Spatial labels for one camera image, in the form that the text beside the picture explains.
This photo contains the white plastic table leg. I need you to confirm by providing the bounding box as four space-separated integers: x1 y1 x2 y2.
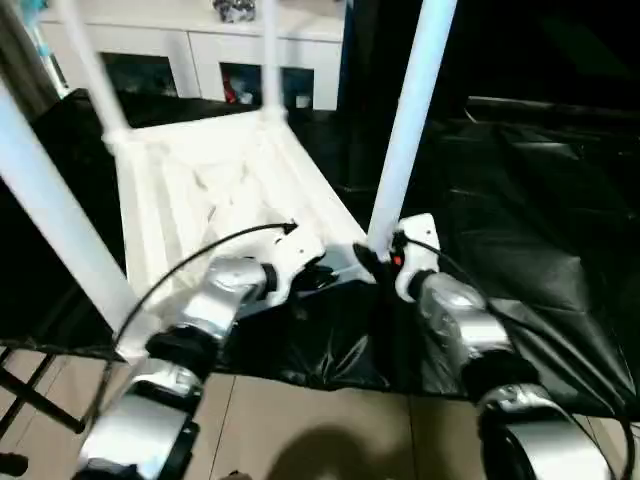
259 0 291 124
59 0 134 144
0 74 146 346
367 0 459 261

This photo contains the white glass door cabinet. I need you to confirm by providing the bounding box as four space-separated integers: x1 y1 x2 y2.
37 0 346 111

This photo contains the blue white patterned panel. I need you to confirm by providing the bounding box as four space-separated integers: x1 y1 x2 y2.
27 9 71 99

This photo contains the black monitor bar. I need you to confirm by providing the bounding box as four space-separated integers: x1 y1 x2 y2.
467 96 640 121

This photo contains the white plastic table top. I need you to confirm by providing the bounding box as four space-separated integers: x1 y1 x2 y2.
102 109 381 364

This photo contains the grey curtain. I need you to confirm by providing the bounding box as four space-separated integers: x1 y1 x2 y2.
0 0 61 109

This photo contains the black glossy mat cloth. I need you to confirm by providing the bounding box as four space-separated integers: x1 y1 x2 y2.
0 87 640 416

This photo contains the black folding table frame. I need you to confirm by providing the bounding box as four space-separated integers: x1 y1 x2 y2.
0 347 86 474

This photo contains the dark patterned bundle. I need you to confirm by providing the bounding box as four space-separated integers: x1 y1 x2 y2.
212 0 259 24

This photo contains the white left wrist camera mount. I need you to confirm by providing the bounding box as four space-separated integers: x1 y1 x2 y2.
267 224 326 306

